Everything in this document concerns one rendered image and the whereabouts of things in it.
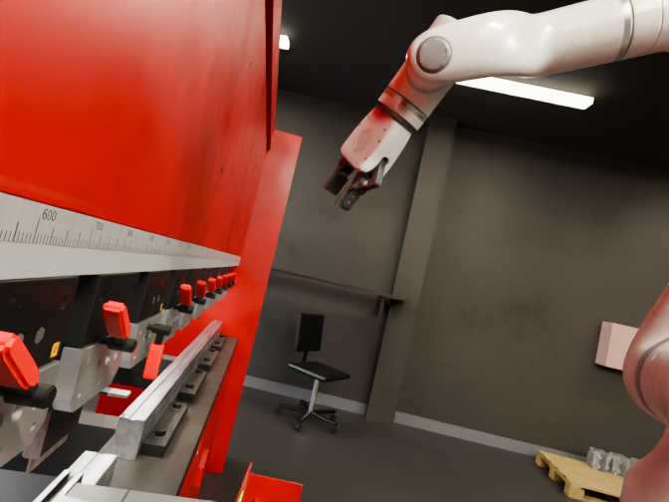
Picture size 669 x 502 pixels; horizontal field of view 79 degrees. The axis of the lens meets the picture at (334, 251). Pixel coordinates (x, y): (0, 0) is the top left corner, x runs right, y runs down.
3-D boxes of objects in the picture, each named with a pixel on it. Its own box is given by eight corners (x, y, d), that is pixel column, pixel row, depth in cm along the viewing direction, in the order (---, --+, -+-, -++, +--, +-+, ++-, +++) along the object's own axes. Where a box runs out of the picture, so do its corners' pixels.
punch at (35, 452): (34, 476, 49) (55, 398, 50) (16, 474, 49) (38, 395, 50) (73, 440, 59) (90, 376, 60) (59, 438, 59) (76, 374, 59)
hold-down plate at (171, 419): (162, 458, 99) (165, 446, 99) (139, 455, 98) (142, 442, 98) (186, 413, 128) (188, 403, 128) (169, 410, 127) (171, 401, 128)
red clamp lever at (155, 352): (156, 381, 70) (170, 327, 71) (131, 377, 70) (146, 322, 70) (158, 378, 72) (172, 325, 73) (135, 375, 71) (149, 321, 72)
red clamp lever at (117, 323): (130, 301, 46) (137, 343, 53) (93, 293, 45) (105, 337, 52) (124, 314, 44) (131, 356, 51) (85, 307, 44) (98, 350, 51)
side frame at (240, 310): (222, 474, 262) (303, 136, 278) (84, 453, 250) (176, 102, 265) (226, 456, 287) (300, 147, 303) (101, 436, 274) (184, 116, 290)
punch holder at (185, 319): (179, 331, 105) (195, 269, 106) (145, 325, 103) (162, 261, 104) (190, 323, 119) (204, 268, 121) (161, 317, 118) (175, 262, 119)
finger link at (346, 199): (356, 171, 68) (333, 202, 70) (363, 179, 65) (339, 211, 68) (369, 179, 70) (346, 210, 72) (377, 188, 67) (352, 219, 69)
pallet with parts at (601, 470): (636, 487, 418) (641, 457, 420) (701, 532, 342) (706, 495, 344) (532, 461, 423) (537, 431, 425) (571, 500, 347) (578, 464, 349)
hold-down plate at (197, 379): (192, 402, 138) (194, 393, 138) (176, 399, 137) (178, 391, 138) (205, 378, 168) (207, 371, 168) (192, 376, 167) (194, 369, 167)
